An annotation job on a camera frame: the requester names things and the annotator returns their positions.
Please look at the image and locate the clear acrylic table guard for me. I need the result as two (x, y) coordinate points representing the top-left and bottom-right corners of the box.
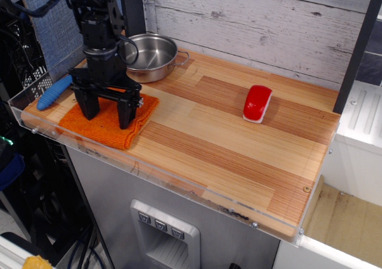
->
(8, 72), (337, 248)

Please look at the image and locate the stainless steel pot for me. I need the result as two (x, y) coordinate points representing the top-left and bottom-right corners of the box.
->
(125, 33), (190, 84)

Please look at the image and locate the white toy sink unit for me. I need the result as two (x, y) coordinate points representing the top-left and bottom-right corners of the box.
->
(274, 81), (381, 268)

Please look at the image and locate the orange knitted towel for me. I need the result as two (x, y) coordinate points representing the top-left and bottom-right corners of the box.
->
(58, 94), (159, 150)

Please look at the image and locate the blue handled metal spoon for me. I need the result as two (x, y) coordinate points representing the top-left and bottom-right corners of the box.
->
(36, 75), (72, 111)

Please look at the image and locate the black vertical post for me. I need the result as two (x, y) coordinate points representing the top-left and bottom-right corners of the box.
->
(332, 0), (381, 114)

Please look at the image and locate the red toy sushi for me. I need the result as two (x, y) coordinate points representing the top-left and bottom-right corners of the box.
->
(243, 85), (273, 123)

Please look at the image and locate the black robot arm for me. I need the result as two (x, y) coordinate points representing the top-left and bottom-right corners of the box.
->
(66, 0), (143, 129)

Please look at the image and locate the grey toy fridge dispenser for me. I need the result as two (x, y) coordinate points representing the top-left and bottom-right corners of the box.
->
(130, 199), (201, 268)

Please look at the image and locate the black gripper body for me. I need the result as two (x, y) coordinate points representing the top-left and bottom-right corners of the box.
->
(69, 47), (143, 107)

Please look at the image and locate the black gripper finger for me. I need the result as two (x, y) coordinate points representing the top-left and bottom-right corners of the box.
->
(117, 98), (140, 129)
(74, 89), (100, 120)

